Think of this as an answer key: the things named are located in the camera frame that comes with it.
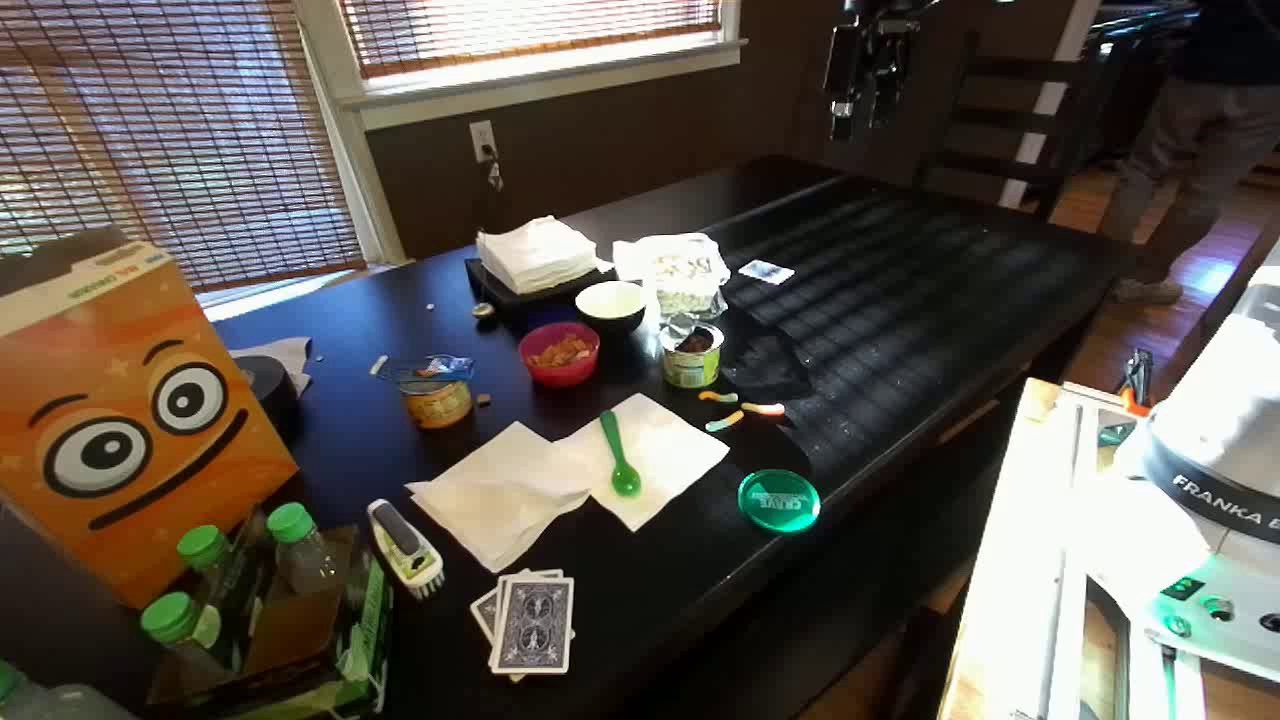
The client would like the orange gummy worm object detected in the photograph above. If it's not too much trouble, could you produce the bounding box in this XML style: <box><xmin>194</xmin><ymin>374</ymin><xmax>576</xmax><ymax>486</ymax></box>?
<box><xmin>696</xmin><ymin>387</ymin><xmax>739</xmax><ymax>408</ymax></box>

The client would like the blue yellow small object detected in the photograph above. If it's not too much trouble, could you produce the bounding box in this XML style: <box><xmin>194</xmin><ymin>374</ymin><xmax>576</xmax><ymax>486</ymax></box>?
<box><xmin>704</xmin><ymin>410</ymin><xmax>744</xmax><ymax>436</ymax></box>

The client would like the orange white small object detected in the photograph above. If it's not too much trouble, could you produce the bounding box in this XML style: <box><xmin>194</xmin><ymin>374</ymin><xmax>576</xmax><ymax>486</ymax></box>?
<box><xmin>739</xmin><ymin>400</ymin><xmax>790</xmax><ymax>421</ymax></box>

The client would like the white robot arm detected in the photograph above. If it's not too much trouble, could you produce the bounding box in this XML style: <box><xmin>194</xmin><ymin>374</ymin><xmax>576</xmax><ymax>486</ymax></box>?
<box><xmin>1077</xmin><ymin>247</ymin><xmax>1280</xmax><ymax>684</ymax></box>

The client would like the black and white bowl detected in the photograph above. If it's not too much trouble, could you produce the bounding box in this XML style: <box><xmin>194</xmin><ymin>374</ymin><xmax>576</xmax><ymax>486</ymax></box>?
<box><xmin>576</xmin><ymin>281</ymin><xmax>649</xmax><ymax>332</ymax></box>

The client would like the red bowl with snacks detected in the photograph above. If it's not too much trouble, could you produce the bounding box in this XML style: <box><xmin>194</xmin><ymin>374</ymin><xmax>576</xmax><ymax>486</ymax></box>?
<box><xmin>521</xmin><ymin>319</ymin><xmax>599</xmax><ymax>387</ymax></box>

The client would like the green yogurt cup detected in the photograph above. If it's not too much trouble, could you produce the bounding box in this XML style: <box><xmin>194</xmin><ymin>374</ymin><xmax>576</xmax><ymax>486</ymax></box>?
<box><xmin>660</xmin><ymin>326</ymin><xmax>725</xmax><ymax>387</ymax></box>

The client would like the clear plastic food container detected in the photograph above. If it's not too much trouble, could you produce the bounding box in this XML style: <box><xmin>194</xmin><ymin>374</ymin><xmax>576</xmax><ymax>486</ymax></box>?
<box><xmin>611</xmin><ymin>230</ymin><xmax>730</xmax><ymax>324</ymax></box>

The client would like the white paper napkin right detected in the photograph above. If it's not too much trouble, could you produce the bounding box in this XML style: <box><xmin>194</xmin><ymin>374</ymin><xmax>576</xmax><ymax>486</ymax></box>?
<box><xmin>555</xmin><ymin>390</ymin><xmax>730</xmax><ymax>531</ymax></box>

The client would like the white paper napkin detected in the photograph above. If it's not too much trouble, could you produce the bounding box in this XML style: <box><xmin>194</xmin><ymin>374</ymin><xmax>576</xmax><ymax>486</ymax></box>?
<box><xmin>555</xmin><ymin>390</ymin><xmax>730</xmax><ymax>531</ymax></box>
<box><xmin>409</xmin><ymin>422</ymin><xmax>590</xmax><ymax>572</ymax></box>

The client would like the black square tray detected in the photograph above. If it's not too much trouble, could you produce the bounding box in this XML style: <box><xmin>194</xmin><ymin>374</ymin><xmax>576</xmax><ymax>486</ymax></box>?
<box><xmin>465</xmin><ymin>256</ymin><xmax>611</xmax><ymax>319</ymax></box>

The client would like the green plastic spoon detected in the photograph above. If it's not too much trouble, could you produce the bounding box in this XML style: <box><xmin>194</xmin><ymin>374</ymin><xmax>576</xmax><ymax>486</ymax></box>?
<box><xmin>599</xmin><ymin>408</ymin><xmax>642</xmax><ymax>494</ymax></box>

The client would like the white napkin stack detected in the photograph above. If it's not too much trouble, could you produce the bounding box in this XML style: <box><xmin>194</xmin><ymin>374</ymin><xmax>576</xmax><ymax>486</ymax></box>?
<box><xmin>476</xmin><ymin>216</ymin><xmax>595</xmax><ymax>296</ymax></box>

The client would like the single playing card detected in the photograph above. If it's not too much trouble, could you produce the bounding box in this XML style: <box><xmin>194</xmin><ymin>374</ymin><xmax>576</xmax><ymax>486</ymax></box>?
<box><xmin>738</xmin><ymin>260</ymin><xmax>795</xmax><ymax>289</ymax></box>

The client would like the blue candy wrapper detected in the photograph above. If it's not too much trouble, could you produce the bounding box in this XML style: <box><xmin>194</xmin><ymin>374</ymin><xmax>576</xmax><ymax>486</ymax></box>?
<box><xmin>421</xmin><ymin>354</ymin><xmax>474</xmax><ymax>374</ymax></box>

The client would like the green round lid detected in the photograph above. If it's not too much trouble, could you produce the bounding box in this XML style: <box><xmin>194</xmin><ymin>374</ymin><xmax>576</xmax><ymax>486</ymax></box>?
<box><xmin>738</xmin><ymin>467</ymin><xmax>825</xmax><ymax>534</ymax></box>

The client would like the white paper napkin left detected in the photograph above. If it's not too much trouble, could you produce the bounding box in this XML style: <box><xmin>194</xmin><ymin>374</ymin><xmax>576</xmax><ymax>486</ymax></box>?
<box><xmin>409</xmin><ymin>422</ymin><xmax>590</xmax><ymax>572</ymax></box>

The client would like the small yellow jar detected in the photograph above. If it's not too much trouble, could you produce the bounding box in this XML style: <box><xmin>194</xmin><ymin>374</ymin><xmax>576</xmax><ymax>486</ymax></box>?
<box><xmin>399</xmin><ymin>381</ymin><xmax>474</xmax><ymax>431</ymax></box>

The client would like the blue playing card deck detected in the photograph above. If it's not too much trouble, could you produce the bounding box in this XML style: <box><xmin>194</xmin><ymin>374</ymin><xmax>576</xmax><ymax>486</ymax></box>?
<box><xmin>474</xmin><ymin>566</ymin><xmax>576</xmax><ymax>678</ymax></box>

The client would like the crumpled white paper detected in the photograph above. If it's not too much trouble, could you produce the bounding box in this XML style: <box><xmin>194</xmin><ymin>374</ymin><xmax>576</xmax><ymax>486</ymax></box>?
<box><xmin>232</xmin><ymin>334</ymin><xmax>313</xmax><ymax>395</ymax></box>

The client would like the black tape roll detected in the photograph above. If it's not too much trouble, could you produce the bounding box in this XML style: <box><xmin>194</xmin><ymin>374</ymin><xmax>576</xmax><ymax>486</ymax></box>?
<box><xmin>236</xmin><ymin>354</ymin><xmax>300</xmax><ymax>431</ymax></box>

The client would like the green cap bottle right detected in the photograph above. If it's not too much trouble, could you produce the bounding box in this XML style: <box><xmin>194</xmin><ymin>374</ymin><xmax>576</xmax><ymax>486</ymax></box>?
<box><xmin>268</xmin><ymin>498</ymin><xmax>339</xmax><ymax>596</ymax></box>

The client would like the green cap bottle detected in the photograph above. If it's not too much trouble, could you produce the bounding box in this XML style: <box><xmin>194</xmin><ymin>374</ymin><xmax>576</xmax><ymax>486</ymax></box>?
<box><xmin>268</xmin><ymin>498</ymin><xmax>339</xmax><ymax>596</ymax></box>
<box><xmin>176</xmin><ymin>524</ymin><xmax>251</xmax><ymax>599</ymax></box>
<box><xmin>142</xmin><ymin>593</ymin><xmax>230</xmax><ymax>667</ymax></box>

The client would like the black wooden chair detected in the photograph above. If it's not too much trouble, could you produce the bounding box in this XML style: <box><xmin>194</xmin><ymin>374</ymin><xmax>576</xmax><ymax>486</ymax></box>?
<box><xmin>913</xmin><ymin>35</ymin><xmax>1103</xmax><ymax>218</ymax></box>

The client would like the green cap bottle back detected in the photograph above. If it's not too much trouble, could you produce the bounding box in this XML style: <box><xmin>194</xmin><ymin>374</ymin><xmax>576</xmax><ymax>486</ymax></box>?
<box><xmin>176</xmin><ymin>524</ymin><xmax>251</xmax><ymax>599</ymax></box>

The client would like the orange cartoon face box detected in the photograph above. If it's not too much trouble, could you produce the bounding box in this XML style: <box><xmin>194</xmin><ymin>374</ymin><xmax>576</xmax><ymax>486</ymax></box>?
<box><xmin>0</xmin><ymin>230</ymin><xmax>298</xmax><ymax>609</ymax></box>

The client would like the green cap bottle front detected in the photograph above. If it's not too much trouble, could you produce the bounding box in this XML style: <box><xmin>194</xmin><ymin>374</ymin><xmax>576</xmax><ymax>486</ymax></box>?
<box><xmin>142</xmin><ymin>593</ymin><xmax>230</xmax><ymax>667</ymax></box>

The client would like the standing person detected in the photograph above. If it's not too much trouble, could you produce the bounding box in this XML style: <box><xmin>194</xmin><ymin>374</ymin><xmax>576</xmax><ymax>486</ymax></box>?
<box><xmin>1100</xmin><ymin>0</ymin><xmax>1280</xmax><ymax>303</ymax></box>

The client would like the wall power outlet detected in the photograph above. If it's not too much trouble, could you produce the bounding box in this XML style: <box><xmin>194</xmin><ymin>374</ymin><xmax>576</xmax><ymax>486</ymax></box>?
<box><xmin>468</xmin><ymin>120</ymin><xmax>502</xmax><ymax>163</ymax></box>

